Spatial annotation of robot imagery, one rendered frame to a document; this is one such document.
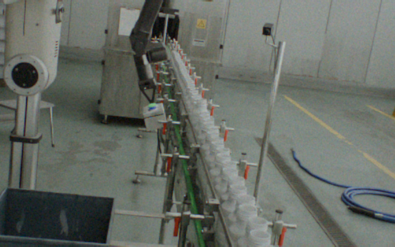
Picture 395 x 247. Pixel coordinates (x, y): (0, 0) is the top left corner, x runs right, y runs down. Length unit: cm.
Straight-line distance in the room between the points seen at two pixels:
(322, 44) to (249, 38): 163
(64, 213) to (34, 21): 75
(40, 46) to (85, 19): 978
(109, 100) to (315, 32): 689
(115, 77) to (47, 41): 428
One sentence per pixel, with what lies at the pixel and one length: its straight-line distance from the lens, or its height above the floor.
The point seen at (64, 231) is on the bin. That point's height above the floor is 83.
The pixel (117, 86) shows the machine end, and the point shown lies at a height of 47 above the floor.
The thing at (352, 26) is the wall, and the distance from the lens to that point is 1259.
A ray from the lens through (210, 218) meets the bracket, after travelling 120.
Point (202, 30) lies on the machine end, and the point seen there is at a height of 123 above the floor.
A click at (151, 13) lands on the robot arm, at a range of 201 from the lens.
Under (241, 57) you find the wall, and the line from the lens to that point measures 1200.
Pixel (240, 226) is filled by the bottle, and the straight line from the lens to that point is 105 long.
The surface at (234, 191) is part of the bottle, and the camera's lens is 114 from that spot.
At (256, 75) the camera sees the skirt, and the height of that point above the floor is 15.
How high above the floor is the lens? 153
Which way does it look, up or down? 12 degrees down
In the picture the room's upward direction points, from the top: 8 degrees clockwise
